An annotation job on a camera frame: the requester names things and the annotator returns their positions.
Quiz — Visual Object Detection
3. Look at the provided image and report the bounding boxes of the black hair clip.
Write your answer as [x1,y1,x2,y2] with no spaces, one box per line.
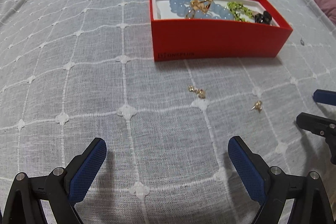
[254,11,272,25]

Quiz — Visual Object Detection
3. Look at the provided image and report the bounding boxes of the silver ring with gold charm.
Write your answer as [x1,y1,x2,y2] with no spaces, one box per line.
[250,99,263,114]

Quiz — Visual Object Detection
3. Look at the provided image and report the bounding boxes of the red jewelry box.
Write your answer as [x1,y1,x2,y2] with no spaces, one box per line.
[149,0,293,61]

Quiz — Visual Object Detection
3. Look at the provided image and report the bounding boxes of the small gold stud earrings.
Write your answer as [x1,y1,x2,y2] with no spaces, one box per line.
[188,85,206,100]

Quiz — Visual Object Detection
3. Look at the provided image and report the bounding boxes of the blue bead bracelet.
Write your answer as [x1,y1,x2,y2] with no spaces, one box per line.
[169,0,235,21]

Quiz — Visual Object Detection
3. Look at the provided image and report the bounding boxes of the gold bangle rings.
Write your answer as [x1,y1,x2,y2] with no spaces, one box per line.
[190,0,214,14]

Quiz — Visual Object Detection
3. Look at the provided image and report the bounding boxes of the gold hoop earring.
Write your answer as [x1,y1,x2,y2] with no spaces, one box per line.
[185,8,195,19]

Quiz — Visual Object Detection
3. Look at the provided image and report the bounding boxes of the green bead bracelet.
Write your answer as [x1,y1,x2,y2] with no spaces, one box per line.
[226,0,255,23]

